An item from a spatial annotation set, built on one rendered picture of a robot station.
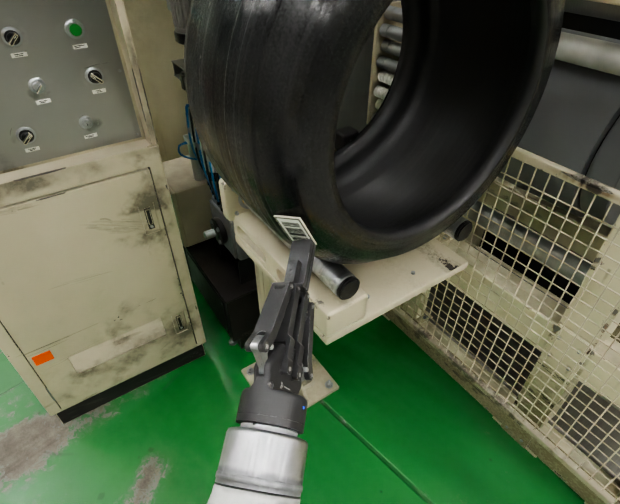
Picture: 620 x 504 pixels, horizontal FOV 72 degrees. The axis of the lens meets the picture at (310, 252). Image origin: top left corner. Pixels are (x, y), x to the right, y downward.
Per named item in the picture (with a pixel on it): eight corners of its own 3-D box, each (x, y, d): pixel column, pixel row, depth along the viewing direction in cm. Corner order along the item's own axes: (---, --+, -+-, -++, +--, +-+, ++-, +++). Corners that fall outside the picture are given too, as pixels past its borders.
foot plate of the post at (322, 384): (241, 371, 163) (239, 365, 160) (300, 340, 174) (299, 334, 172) (276, 427, 146) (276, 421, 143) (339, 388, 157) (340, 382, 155)
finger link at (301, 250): (285, 289, 55) (282, 287, 54) (294, 243, 58) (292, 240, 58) (305, 289, 54) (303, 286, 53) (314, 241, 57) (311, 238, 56)
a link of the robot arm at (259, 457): (244, 485, 49) (255, 430, 52) (315, 499, 45) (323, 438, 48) (195, 478, 42) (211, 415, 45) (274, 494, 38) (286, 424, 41)
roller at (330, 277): (251, 181, 90) (263, 193, 94) (236, 197, 90) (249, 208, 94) (354, 274, 68) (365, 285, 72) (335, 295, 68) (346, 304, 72)
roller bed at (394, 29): (365, 123, 121) (376, 3, 102) (404, 112, 127) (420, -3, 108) (416, 150, 108) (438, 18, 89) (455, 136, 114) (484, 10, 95)
